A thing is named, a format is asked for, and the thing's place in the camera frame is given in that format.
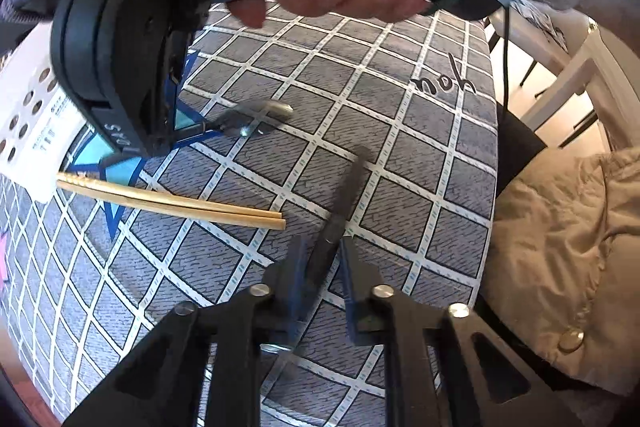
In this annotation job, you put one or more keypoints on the white plastic utensil holder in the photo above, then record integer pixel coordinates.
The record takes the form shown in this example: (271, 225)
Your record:
(30, 157)

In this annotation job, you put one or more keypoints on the plain wooden chopstick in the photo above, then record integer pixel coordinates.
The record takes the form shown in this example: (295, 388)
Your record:
(200, 203)
(200, 212)

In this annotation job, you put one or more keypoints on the white lattice-back chair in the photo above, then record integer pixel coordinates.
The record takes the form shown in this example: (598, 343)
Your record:
(565, 77)

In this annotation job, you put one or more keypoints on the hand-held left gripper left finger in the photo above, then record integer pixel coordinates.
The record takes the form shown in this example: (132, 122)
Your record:
(297, 279)

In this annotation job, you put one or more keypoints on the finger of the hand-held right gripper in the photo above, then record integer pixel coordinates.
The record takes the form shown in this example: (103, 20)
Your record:
(122, 159)
(177, 102)

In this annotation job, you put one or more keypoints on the beige puffer jacket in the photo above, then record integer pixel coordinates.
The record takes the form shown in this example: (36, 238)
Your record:
(565, 267)

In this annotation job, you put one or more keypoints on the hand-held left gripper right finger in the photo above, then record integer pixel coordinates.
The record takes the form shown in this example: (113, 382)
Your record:
(350, 292)

